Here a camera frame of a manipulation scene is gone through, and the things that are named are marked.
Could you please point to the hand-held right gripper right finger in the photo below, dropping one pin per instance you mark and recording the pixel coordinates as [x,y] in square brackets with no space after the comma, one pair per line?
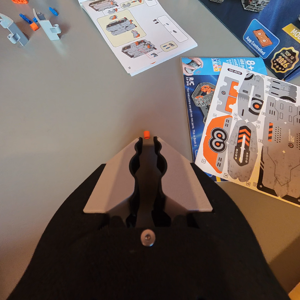
[185,187]

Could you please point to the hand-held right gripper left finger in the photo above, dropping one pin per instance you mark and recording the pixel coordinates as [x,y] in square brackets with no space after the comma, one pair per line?
[112,187]

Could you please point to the orange toy bushing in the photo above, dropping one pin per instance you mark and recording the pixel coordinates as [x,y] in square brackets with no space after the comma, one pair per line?
[146,134]

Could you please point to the grey desk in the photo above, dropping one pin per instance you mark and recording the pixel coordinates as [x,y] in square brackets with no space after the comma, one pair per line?
[70,105]

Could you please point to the blue booklet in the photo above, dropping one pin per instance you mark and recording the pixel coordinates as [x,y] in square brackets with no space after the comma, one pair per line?
[199,105]

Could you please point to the robot sticker sheet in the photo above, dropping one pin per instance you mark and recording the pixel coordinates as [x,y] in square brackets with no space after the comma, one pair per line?
[257,140]

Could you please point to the open instruction booklet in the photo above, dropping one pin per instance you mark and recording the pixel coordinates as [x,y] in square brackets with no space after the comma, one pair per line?
[140,35]

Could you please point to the grey curved toy panel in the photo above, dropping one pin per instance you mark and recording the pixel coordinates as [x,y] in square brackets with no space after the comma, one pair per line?
[16,32]
[49,29]

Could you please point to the blue robot kit box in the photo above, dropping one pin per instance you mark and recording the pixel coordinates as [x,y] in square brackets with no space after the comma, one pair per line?
[257,28]

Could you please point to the orange toy peg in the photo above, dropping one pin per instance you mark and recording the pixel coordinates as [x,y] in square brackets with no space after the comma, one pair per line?
[34,26]

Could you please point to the orange toy beam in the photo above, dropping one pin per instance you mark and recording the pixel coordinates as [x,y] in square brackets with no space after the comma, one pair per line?
[20,1]

